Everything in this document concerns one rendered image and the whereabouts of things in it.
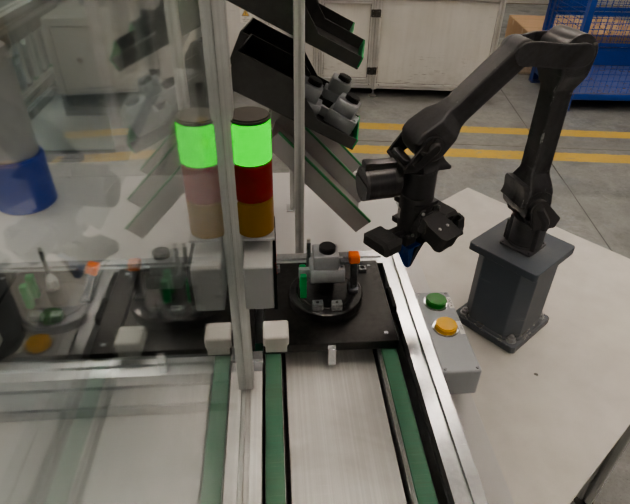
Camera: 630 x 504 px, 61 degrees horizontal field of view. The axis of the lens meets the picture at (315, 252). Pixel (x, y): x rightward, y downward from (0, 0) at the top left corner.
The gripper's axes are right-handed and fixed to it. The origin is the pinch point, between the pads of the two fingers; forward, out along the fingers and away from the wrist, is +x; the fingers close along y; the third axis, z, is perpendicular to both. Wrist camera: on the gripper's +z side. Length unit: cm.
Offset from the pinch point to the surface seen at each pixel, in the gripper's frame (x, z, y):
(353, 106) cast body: -17.3, -26.2, 8.5
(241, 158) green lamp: -29.0, 1.6, -34.2
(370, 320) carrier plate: 11.3, 0.8, -9.3
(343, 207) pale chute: 3.3, -23.0, 4.2
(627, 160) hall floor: 110, -82, 328
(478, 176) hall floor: 109, -131, 221
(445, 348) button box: 12.3, 13.4, -2.9
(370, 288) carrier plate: 11.3, -6.0, -2.9
